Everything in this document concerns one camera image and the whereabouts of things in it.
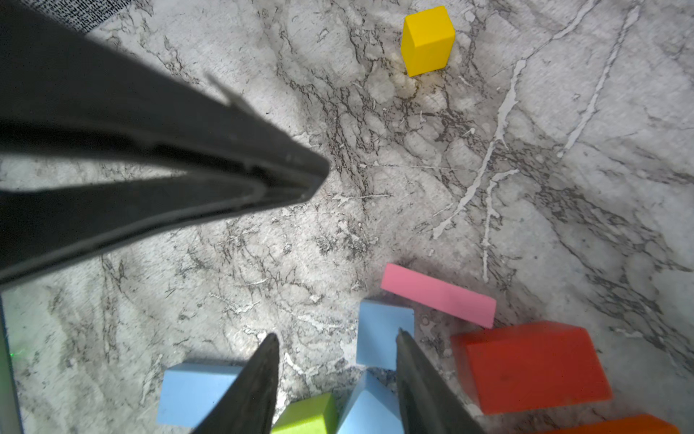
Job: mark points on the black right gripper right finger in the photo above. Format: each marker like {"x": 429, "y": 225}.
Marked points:
{"x": 426, "y": 403}

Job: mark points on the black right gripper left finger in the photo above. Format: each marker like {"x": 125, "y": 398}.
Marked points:
{"x": 249, "y": 404}

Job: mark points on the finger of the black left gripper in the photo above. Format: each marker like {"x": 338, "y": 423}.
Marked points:
{"x": 63, "y": 95}
{"x": 46, "y": 230}

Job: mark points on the light blue cube block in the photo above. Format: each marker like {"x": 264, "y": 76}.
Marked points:
{"x": 190, "y": 391}
{"x": 378, "y": 328}
{"x": 372, "y": 408}

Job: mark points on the lime green cube block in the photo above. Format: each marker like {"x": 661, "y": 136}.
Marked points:
{"x": 316, "y": 415}

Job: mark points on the pink block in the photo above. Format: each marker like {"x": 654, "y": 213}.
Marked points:
{"x": 439, "y": 295}

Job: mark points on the red block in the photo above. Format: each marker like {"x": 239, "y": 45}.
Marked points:
{"x": 529, "y": 367}

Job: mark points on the orange long block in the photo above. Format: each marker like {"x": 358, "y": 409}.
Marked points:
{"x": 641, "y": 424}

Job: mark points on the yellow cube block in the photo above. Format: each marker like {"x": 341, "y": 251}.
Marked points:
{"x": 427, "y": 41}

